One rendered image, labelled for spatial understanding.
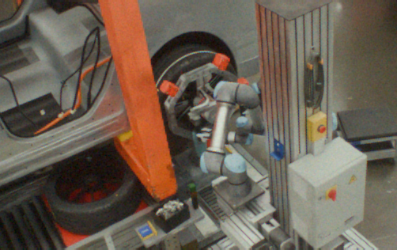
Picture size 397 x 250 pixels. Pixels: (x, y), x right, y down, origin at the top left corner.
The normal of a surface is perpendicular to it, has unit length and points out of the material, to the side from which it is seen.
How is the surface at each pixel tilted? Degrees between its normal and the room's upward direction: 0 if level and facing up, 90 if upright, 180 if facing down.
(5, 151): 92
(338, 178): 90
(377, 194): 0
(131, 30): 90
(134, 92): 90
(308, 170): 0
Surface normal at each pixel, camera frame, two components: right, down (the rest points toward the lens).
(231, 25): 0.49, 0.49
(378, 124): -0.13, -0.78
